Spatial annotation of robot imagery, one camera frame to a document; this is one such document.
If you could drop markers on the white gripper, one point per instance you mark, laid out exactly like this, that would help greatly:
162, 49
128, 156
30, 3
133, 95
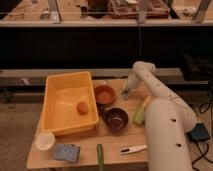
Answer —
130, 83

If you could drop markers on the yellow plastic tub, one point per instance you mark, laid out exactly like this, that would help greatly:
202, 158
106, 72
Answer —
62, 94

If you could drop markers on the blue foot pedal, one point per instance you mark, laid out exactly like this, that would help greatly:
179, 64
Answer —
199, 133

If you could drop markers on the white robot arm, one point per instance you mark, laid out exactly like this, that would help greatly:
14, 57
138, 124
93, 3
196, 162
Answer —
167, 120

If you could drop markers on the green handled utensil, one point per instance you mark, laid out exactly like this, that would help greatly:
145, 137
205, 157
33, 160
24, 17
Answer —
100, 157

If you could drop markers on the white cup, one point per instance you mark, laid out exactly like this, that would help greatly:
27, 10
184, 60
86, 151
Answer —
45, 141

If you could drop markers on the dark purple bowl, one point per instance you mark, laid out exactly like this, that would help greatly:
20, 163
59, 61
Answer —
116, 119

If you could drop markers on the green yellow corn toy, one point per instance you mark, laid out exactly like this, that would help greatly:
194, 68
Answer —
140, 112

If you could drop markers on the background wooden workbench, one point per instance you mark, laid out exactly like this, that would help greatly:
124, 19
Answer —
106, 13

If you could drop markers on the orange ball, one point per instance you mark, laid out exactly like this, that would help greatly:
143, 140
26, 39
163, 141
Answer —
82, 108

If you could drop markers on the blue sponge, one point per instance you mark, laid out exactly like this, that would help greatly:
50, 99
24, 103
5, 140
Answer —
66, 152

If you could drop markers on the orange ceramic bowl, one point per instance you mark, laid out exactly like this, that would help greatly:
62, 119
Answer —
104, 94

